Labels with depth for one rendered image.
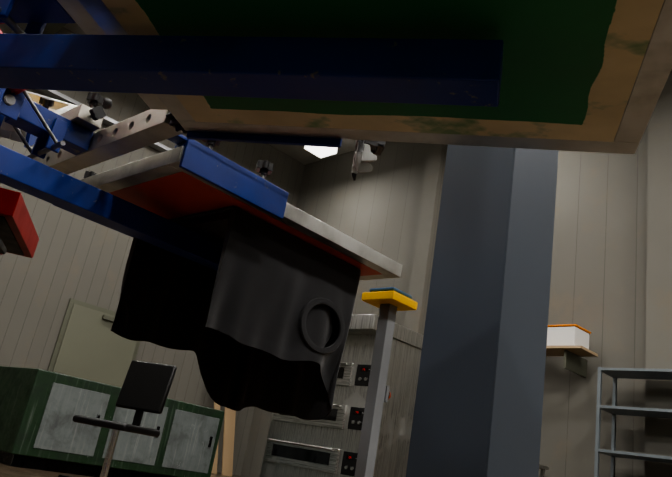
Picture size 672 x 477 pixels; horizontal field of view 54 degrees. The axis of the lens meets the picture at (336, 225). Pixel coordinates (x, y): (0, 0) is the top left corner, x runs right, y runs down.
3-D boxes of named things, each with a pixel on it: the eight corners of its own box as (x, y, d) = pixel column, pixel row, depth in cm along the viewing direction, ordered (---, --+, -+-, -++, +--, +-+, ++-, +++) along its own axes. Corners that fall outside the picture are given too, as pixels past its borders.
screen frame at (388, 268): (266, 287, 230) (268, 277, 232) (400, 277, 191) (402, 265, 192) (53, 199, 178) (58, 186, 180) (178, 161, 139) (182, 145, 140)
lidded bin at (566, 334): (591, 353, 808) (591, 332, 818) (575, 345, 783) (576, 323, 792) (554, 353, 842) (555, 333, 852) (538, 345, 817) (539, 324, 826)
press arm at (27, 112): (75, 155, 157) (82, 137, 158) (88, 151, 153) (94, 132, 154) (3, 121, 145) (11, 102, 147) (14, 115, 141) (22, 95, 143)
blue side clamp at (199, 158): (269, 221, 161) (275, 195, 164) (283, 219, 158) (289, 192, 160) (167, 170, 142) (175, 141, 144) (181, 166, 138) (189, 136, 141)
